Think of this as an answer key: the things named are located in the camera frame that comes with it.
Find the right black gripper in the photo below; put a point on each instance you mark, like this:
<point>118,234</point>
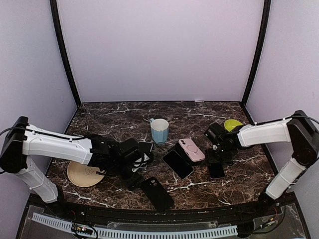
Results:
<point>210,159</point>

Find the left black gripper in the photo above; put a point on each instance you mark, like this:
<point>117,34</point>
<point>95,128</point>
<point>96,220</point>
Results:
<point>133,183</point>

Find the black phone case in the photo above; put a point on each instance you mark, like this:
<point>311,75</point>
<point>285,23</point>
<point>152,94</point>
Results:
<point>157,194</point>

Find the black screen smartphone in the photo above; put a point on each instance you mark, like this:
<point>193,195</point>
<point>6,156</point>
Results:
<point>177,164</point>

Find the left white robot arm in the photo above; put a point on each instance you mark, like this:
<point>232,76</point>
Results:
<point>98,155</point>

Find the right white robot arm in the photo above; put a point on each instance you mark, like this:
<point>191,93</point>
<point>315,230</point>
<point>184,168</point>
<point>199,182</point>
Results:
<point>298,129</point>

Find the pink phone case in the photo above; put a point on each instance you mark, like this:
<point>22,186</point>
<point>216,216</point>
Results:
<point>191,149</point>

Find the lime green bowl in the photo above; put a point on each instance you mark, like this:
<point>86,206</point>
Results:
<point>230,124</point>

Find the beige round plate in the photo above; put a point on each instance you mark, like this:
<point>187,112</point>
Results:
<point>82,175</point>

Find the blue ceramic mug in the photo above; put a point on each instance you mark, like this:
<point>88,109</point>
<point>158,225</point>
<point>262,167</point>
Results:
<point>160,130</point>

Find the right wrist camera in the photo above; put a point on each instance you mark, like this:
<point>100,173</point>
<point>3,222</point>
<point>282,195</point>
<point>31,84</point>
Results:
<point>216,133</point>

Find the white slotted cable duct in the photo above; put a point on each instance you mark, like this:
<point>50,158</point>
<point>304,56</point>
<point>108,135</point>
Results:
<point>132,231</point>

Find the black front rail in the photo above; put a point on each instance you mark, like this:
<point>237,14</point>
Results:
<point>227,214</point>

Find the right black frame post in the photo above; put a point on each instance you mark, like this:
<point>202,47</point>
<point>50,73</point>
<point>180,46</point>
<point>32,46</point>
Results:
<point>258,52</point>

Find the black frame post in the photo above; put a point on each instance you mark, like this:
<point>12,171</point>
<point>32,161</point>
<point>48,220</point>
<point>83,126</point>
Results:
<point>63,51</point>
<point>258,52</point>

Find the left black frame post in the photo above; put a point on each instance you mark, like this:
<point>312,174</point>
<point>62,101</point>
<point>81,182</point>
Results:
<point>63,51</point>

